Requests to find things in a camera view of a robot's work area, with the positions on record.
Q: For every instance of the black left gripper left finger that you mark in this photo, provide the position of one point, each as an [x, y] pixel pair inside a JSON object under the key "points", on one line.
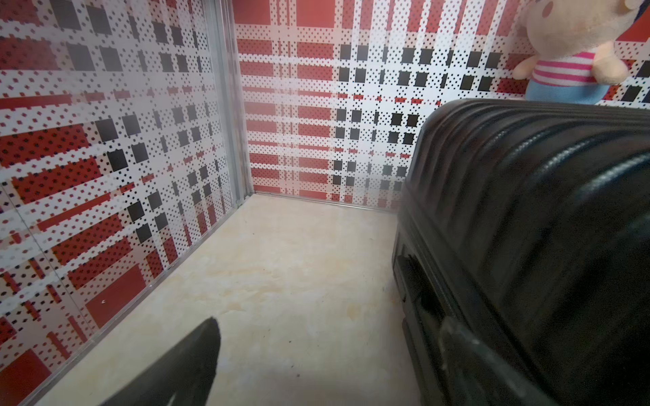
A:
{"points": [[182, 376]]}

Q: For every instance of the black ribbed hard-shell suitcase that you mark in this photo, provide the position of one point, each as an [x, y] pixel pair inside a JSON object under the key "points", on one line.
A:
{"points": [[529, 224]]}

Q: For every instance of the plush doll blue shorts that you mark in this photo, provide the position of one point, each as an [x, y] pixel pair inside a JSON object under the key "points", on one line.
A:
{"points": [[575, 59]]}

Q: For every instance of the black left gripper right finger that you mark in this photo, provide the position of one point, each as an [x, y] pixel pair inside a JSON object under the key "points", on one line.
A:
{"points": [[476, 375]]}

